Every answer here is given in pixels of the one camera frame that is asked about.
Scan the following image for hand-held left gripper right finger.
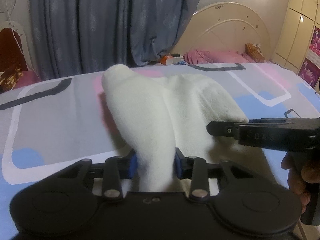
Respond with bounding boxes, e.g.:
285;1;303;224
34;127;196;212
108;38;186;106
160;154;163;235
175;147;253;202

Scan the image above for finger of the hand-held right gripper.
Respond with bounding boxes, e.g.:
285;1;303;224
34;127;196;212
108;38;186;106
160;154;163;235
207;121;250;140

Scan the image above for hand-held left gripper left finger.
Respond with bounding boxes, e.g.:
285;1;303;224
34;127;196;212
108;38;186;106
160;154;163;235
57;149;137;202

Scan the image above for cream fleece garment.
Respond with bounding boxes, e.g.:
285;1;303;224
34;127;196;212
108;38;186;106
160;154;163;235
101;64;249;196

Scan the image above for person's right hand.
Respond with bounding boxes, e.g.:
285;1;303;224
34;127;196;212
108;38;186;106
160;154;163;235
281;153;311;213

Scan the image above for pink blanket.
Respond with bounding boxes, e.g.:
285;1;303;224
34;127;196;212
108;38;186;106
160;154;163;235
183;49;266;65

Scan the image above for small orange box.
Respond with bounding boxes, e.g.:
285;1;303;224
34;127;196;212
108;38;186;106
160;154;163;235
160;55;174;66

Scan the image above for patterned pastel bed sheet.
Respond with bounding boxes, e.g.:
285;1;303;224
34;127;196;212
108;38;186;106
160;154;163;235
0;62;320;235

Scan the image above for cream arched bed headboard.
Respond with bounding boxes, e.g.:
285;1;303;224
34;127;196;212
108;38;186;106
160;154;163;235
170;2;272;63

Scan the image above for cream wardrobe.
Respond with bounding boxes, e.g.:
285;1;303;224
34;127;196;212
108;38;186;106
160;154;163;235
273;0;320;90

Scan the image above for pink pillow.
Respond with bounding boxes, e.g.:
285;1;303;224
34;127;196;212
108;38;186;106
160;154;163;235
15;70;42;88

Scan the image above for blue-grey curtain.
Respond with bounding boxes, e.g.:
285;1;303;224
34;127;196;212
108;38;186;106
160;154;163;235
29;0;210;81

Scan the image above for printed cartoon pillow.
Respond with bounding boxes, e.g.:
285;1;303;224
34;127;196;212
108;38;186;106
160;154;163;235
0;64;24;93

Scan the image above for white scalloped red-brown headboard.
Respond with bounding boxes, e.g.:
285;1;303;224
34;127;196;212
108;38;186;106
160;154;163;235
0;21;40;80

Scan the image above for pink wall poster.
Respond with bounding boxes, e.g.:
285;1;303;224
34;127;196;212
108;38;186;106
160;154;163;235
297;57;320;89
309;26;320;61

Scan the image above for white cable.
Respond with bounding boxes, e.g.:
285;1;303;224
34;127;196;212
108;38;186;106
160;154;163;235
0;0;25;55

